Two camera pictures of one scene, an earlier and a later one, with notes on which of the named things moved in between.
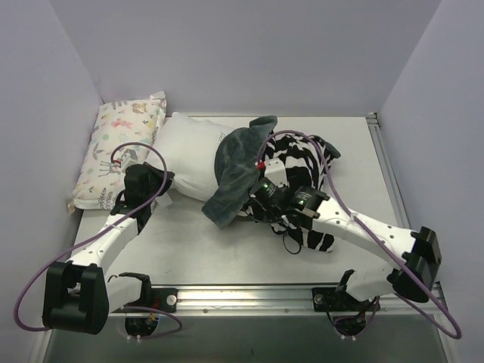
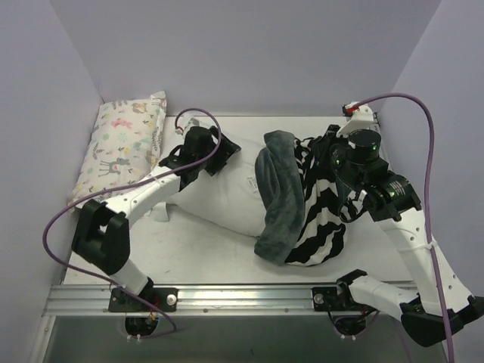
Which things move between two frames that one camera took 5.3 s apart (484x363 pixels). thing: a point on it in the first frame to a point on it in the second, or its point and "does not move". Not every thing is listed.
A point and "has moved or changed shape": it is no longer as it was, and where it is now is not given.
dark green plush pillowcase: (240, 150) has moved or changed shape
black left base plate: (158, 298) does not move
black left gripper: (152, 176) to (223, 152)
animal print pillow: (124, 134) does not move
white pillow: (185, 148) has moved or changed shape
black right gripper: (253, 204) to (325, 141)
